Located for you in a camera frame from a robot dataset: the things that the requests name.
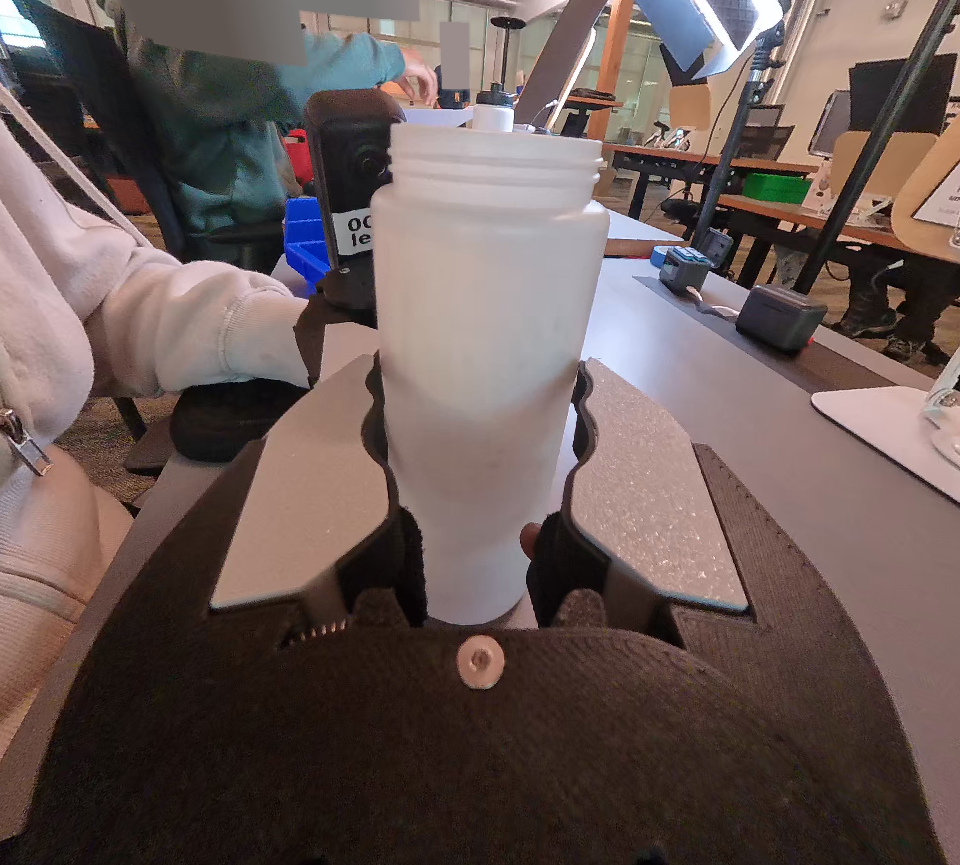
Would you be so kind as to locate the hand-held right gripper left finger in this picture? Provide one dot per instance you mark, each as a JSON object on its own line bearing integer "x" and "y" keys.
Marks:
{"x": 307, "y": 490}

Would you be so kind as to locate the stacked small blue bins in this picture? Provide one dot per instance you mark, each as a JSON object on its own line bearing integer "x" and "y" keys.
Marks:
{"x": 304, "y": 235}

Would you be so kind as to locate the black slanted pole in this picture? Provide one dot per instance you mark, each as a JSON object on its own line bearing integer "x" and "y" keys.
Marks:
{"x": 870, "y": 152}

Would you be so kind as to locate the black round standing table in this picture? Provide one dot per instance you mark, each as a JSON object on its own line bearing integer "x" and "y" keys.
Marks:
{"x": 508, "y": 47}

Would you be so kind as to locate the person's white hoodie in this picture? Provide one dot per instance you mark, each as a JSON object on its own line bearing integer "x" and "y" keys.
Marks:
{"x": 45, "y": 565}

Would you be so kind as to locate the white board stand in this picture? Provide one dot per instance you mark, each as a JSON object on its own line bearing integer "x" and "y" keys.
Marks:
{"x": 945, "y": 400}

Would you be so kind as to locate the metal zipper pull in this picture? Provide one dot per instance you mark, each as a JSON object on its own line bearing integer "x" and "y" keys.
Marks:
{"x": 26, "y": 445}

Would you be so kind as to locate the blue tape roll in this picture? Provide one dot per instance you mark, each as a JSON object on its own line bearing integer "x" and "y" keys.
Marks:
{"x": 658, "y": 256}

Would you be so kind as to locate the light brown board panel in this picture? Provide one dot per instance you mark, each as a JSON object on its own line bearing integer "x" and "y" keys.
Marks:
{"x": 877, "y": 164}

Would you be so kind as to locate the white bottle with black cap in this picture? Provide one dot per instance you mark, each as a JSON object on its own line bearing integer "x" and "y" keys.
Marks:
{"x": 493, "y": 119}

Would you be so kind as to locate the wooden support column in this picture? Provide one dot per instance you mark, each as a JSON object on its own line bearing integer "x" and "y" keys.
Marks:
{"x": 611, "y": 77}

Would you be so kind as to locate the grey monitor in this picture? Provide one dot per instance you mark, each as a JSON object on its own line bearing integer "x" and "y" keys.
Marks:
{"x": 829, "y": 122}

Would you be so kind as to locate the instruction sheet on stand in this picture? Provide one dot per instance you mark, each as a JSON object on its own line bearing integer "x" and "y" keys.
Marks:
{"x": 937, "y": 197}

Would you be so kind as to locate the black office chair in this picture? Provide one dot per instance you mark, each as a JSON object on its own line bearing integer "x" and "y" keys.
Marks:
{"x": 67, "y": 70}

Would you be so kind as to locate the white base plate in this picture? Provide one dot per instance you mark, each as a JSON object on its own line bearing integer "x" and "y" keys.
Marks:
{"x": 870, "y": 422}

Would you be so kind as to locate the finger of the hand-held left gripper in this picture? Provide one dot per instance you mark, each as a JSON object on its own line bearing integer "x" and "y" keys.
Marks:
{"x": 349, "y": 344}

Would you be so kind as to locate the small blue grey device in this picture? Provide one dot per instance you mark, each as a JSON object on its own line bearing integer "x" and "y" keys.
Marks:
{"x": 686, "y": 269}

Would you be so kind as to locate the white plastic bottle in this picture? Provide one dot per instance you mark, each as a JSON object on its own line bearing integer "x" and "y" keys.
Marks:
{"x": 487, "y": 317}

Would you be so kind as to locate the black light stand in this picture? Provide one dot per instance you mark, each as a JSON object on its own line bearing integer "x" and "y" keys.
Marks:
{"x": 731, "y": 152}

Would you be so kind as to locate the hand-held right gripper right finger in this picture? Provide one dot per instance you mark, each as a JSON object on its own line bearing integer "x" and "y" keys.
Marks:
{"x": 652, "y": 505}

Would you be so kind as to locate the grey charging case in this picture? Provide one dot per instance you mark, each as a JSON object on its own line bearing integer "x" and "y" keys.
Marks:
{"x": 780, "y": 314}

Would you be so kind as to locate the grey slanted panel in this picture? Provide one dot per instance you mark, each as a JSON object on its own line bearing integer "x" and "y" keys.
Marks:
{"x": 570, "y": 40}

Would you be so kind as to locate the person's left forearm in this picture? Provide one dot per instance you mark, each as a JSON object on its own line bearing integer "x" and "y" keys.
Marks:
{"x": 187, "y": 325}

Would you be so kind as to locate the green plastic bin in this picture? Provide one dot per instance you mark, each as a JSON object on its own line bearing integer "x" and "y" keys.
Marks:
{"x": 776, "y": 188}

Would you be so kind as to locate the wooden office table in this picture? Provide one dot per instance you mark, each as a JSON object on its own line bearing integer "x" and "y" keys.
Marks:
{"x": 810, "y": 214}
{"x": 712, "y": 160}

